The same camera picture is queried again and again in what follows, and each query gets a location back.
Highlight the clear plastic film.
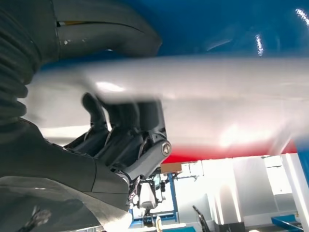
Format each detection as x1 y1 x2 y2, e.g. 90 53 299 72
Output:
0 176 133 232

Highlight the brown cardboard box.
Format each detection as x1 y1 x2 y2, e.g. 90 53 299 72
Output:
160 162 183 174

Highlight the black angled object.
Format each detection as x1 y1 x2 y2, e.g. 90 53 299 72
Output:
192 204 211 232

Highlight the red barrier belt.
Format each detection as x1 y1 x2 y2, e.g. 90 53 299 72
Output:
163 140 298 164

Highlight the blue table surface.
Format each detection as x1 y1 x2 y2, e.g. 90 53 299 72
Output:
271 214 304 232

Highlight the blue metal frame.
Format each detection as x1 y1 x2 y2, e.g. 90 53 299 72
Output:
129 173 179 229

